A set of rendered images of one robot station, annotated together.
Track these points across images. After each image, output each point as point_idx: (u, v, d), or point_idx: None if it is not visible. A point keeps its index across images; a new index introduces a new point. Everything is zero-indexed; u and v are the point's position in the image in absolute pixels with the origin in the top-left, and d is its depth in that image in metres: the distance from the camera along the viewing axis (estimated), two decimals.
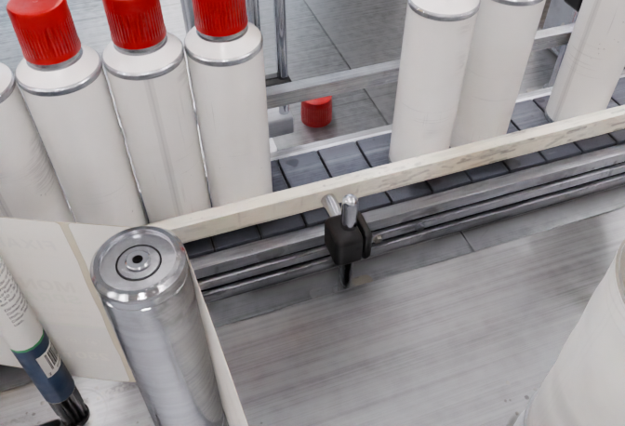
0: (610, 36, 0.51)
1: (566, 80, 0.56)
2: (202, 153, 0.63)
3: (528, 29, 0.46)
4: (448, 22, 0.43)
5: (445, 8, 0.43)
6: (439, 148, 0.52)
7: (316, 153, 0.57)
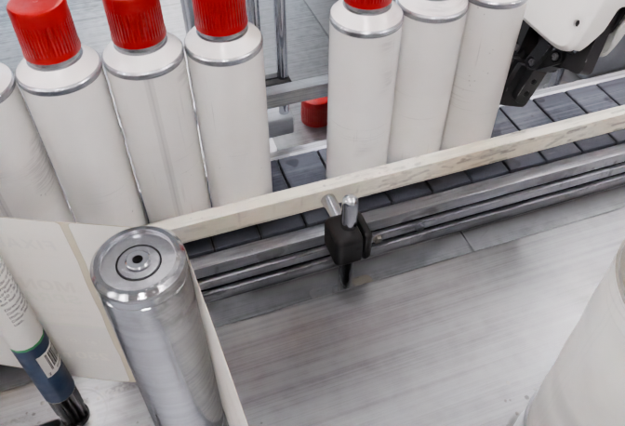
0: (479, 68, 0.48)
1: None
2: (202, 153, 0.63)
3: (448, 46, 0.44)
4: (368, 39, 0.41)
5: (365, 25, 0.41)
6: (373, 166, 0.50)
7: (316, 153, 0.57)
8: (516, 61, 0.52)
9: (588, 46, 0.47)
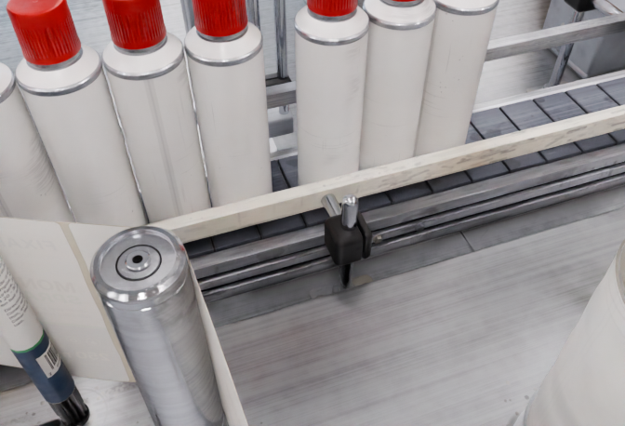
0: (449, 74, 0.47)
1: None
2: (202, 153, 0.63)
3: (416, 53, 0.44)
4: (333, 46, 0.41)
5: (328, 32, 0.41)
6: (343, 173, 0.50)
7: None
8: None
9: None
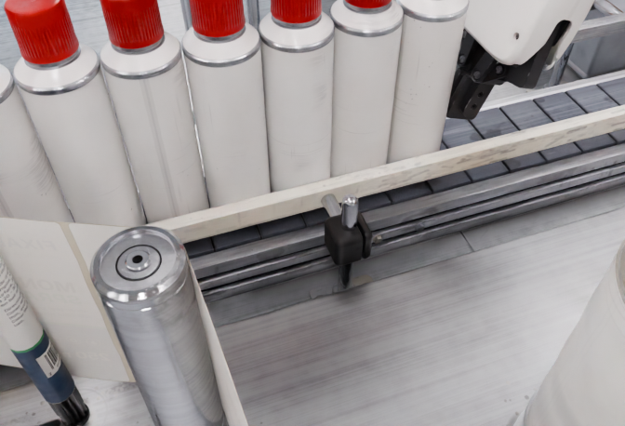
0: (419, 82, 0.47)
1: None
2: None
3: (383, 60, 0.43)
4: (297, 53, 0.40)
5: (292, 39, 0.40)
6: (314, 180, 0.49)
7: None
8: (462, 73, 0.51)
9: (530, 59, 0.45)
